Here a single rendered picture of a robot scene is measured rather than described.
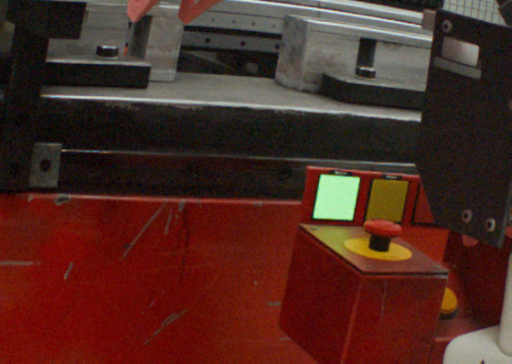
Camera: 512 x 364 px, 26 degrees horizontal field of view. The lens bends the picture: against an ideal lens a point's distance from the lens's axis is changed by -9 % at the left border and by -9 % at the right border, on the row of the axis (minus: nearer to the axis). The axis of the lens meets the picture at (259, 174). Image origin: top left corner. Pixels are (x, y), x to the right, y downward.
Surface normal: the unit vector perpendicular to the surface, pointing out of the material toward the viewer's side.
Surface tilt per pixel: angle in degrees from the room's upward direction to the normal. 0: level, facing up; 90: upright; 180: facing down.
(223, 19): 90
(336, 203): 90
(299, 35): 90
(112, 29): 90
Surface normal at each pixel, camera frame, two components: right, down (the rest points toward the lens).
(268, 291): 0.50, 0.26
